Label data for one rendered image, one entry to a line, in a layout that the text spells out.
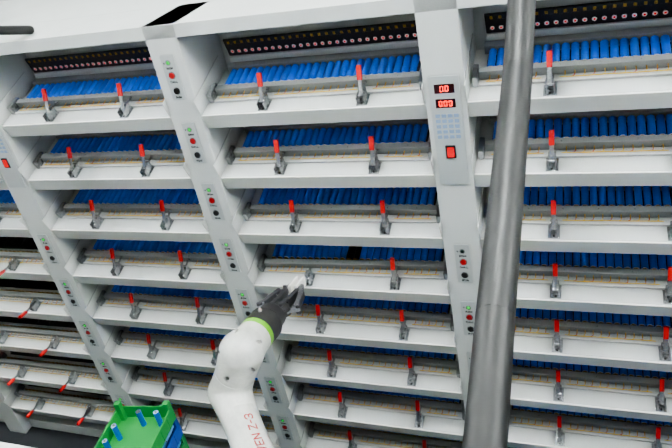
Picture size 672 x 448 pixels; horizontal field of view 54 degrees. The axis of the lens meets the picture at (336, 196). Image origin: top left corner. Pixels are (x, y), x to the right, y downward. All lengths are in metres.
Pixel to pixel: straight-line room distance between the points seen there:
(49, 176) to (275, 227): 0.76
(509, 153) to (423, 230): 1.27
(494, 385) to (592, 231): 1.33
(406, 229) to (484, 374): 1.38
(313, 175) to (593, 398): 1.02
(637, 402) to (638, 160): 0.76
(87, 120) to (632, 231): 1.48
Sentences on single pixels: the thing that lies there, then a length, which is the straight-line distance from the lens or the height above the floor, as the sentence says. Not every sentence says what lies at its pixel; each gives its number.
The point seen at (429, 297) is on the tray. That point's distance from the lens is 1.87.
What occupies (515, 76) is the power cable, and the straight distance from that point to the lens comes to 0.56.
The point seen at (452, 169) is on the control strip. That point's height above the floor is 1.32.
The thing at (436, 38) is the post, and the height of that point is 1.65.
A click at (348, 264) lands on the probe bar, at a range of 1.95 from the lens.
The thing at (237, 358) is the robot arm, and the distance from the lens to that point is 1.58.
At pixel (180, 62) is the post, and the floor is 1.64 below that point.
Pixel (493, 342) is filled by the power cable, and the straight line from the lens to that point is 0.41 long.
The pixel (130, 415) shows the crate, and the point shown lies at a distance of 2.46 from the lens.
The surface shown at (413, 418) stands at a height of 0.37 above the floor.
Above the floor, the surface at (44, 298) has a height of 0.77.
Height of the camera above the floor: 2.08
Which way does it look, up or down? 29 degrees down
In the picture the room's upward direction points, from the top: 12 degrees counter-clockwise
